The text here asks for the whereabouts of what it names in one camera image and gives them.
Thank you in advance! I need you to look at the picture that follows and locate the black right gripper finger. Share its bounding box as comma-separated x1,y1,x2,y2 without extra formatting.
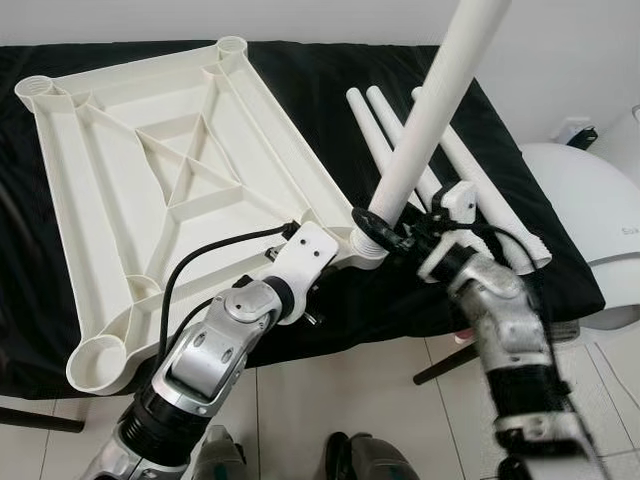
352,208,406,249

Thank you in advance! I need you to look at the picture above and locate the white ribbed plastic table top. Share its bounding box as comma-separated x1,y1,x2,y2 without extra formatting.
15,37,386,393

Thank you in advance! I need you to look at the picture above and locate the black metal bench leg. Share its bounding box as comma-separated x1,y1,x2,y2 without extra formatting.
0,405,86,433
415,340,481,386

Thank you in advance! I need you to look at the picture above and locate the black quilted bench cover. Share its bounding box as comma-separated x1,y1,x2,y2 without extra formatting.
0,40,606,401

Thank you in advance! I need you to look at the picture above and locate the silver robot right leg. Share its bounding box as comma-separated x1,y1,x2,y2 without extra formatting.
325,432,421,480

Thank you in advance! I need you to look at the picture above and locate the silver robot leg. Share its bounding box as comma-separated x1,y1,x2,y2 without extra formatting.
325,432,421,480
195,425,249,480

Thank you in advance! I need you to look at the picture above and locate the silver robot left leg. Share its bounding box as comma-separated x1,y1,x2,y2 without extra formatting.
195,425,249,480

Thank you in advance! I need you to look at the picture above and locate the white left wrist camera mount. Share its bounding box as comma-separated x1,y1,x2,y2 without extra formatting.
272,222,339,323

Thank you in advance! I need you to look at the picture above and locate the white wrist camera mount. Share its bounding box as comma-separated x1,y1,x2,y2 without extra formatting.
418,182,479,281
272,222,339,323

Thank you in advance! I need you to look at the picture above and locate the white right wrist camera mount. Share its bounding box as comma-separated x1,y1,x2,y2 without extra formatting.
418,182,479,281

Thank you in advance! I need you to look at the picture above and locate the wall socket with black plug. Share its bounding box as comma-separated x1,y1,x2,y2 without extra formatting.
555,120,599,147

